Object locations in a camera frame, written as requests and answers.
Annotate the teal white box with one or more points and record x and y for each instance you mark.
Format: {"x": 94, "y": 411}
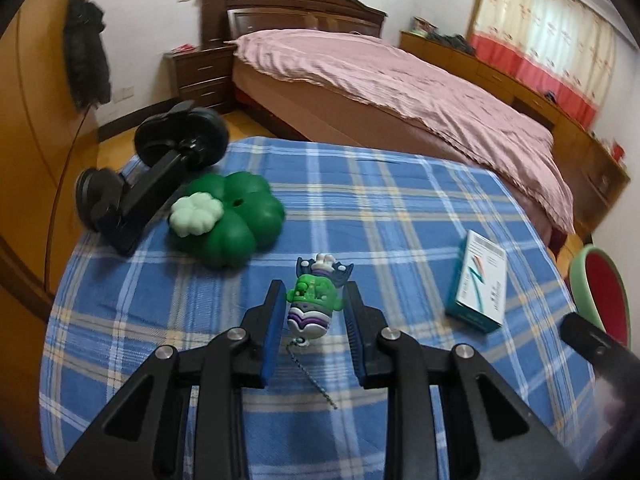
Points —
{"x": 477, "y": 285}

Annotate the colourful box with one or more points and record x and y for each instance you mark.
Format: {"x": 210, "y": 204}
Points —
{"x": 424, "y": 25}

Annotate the wooden wardrobe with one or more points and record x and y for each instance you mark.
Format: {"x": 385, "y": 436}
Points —
{"x": 30, "y": 110}

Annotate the red cup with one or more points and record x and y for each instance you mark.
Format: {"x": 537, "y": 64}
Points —
{"x": 618, "y": 151}

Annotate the green red trash bin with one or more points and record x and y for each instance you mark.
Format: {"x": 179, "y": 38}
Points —
{"x": 605, "y": 290}

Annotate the long wooden cabinet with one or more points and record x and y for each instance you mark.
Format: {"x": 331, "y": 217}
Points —
{"x": 495, "y": 75}

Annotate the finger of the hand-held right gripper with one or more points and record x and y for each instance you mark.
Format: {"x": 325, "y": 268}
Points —
{"x": 595, "y": 347}

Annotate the blue plaid tablecloth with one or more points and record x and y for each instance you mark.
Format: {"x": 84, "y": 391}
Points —
{"x": 390, "y": 210}

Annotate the black suction phone holder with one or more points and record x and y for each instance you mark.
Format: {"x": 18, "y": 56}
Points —
{"x": 150, "y": 185}

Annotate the dark wooden headboard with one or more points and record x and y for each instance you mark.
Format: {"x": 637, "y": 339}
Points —
{"x": 290, "y": 5}

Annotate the dark wooden nightstand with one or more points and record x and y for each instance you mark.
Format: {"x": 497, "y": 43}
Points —
{"x": 200, "y": 80}

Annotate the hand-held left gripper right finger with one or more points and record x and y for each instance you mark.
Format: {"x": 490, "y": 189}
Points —
{"x": 356, "y": 340}

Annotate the red item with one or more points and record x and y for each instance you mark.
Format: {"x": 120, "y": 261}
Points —
{"x": 182, "y": 49}

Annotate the wooden corner shelf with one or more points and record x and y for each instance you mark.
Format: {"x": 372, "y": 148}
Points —
{"x": 605, "y": 185}

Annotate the dark green clover toy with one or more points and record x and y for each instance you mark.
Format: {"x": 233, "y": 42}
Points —
{"x": 250, "y": 215}

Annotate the black jacket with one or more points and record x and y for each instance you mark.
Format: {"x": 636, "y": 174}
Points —
{"x": 87, "y": 55}

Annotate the light green clover toy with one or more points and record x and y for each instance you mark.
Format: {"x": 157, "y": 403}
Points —
{"x": 195, "y": 215}

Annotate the brown bed base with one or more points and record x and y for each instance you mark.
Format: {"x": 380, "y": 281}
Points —
{"x": 325, "y": 115}

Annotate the bed with pink cover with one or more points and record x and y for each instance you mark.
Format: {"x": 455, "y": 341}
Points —
{"x": 400, "y": 85}

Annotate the floral red curtain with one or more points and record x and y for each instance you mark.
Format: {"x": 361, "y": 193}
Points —
{"x": 545, "y": 35}

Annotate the dark clothes pile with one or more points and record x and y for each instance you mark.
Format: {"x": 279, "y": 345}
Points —
{"x": 452, "y": 42}

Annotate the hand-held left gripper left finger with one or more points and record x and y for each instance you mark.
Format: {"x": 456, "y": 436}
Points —
{"x": 272, "y": 345}

